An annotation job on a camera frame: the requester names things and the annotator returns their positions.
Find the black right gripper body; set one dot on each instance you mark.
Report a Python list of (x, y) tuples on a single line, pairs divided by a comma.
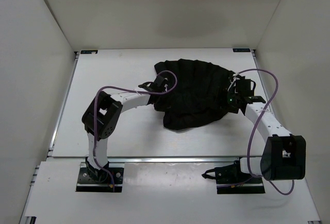
[(232, 96)]

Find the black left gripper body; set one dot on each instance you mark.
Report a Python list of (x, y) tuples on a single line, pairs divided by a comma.
[(162, 91)]

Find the black pleated skirt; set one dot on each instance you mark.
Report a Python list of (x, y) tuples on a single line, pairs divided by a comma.
[(199, 95)]

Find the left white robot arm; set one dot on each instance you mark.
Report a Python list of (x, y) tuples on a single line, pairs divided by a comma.
[(101, 117)]

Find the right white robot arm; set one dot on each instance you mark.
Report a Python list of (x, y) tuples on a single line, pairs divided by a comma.
[(284, 154)]

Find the right blue table label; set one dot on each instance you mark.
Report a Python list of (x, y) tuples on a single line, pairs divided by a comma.
[(241, 50)]

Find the blue table label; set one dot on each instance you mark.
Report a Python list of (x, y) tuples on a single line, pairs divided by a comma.
[(241, 50), (88, 52)]

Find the left blue table label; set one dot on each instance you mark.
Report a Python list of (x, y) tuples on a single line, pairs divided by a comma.
[(88, 52)]

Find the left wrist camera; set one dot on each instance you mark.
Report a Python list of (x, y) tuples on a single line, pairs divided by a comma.
[(160, 81)]

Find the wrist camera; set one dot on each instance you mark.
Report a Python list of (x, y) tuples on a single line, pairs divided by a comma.
[(245, 86), (160, 81)]

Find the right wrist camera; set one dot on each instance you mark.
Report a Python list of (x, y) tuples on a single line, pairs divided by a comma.
[(245, 86)]

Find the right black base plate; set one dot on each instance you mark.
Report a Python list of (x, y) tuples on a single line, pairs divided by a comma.
[(230, 180)]

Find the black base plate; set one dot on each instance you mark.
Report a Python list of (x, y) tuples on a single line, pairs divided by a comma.
[(85, 176), (230, 180)]

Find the aluminium table rail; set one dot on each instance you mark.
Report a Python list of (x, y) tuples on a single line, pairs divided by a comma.
[(58, 121)]

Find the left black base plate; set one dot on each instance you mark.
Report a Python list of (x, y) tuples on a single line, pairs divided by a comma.
[(85, 176)]

